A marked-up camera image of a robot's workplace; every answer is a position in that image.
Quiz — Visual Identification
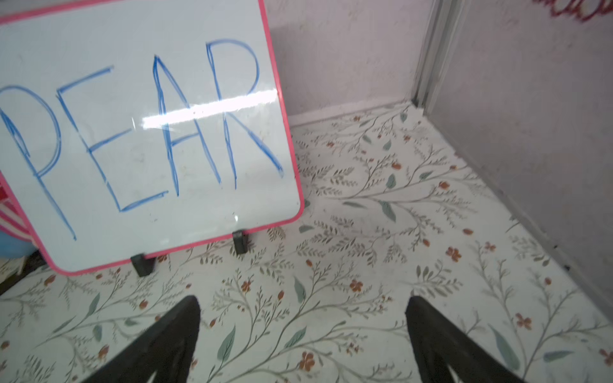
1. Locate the pink framed whiteboard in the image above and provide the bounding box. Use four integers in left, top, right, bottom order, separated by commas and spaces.
1, 1, 305, 275

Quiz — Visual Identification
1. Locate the black whiteboard stand foot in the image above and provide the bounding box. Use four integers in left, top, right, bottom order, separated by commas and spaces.
130, 254, 156, 278
232, 231, 249, 255

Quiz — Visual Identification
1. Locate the black whiteboard stand foot left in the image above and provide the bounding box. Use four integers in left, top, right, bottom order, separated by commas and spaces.
130, 254, 156, 278

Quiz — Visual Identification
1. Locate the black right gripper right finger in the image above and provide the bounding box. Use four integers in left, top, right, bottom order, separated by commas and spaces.
405, 296, 521, 382

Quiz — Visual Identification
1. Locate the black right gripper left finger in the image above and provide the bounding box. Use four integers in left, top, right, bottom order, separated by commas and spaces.
86, 295, 201, 382

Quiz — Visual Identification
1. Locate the black whiteboard stand foot right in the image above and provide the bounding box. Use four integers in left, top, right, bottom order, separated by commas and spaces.
232, 231, 249, 255

